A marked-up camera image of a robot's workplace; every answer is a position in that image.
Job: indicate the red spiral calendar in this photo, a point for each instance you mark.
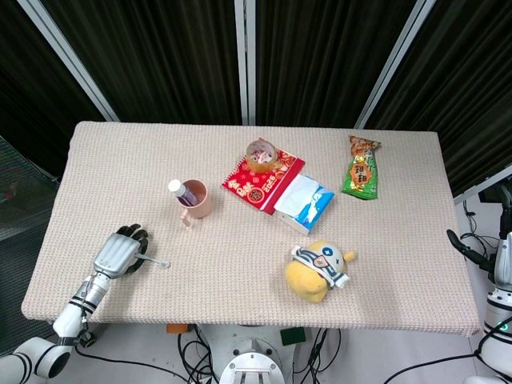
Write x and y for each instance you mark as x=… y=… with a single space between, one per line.
x=260 y=188

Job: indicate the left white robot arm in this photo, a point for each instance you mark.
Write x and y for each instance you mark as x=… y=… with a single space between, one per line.
x=68 y=316

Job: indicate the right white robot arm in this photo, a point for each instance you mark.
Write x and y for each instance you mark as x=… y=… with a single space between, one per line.
x=498 y=312

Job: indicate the purple toothpaste tube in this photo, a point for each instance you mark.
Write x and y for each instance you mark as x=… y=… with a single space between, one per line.
x=184 y=194

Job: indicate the silver aluminium frame post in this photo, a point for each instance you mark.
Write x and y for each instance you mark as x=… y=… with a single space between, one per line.
x=68 y=56
x=245 y=60
x=394 y=64

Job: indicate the blue white tissue pack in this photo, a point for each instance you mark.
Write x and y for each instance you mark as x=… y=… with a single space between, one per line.
x=306 y=204

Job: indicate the black mesh panel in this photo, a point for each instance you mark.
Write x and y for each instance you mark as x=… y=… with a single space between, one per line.
x=24 y=200

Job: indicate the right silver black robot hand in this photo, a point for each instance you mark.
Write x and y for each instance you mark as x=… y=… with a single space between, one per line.
x=504 y=260

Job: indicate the beige waffle tablecloth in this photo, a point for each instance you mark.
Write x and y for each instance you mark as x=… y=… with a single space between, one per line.
x=240 y=260

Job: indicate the clear packing tape roll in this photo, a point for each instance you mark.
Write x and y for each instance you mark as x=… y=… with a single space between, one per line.
x=261 y=162

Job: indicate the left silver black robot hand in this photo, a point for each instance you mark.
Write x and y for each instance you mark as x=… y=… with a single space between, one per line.
x=116 y=254

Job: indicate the green orange snack bag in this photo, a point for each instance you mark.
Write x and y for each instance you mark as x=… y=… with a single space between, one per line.
x=360 y=176

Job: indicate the yellow plush toy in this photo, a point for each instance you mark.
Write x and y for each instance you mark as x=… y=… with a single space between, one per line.
x=308 y=280

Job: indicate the green block under table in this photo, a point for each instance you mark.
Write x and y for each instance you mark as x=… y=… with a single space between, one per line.
x=293 y=336

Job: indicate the pink plastic cup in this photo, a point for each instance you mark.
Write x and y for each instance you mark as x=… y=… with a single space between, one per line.
x=200 y=206

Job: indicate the grey toothbrush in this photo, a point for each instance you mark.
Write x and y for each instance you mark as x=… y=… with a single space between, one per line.
x=156 y=261

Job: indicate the orange block under table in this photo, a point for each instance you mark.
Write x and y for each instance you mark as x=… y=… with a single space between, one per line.
x=177 y=328

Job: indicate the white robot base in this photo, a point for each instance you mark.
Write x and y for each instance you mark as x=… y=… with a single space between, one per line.
x=252 y=360

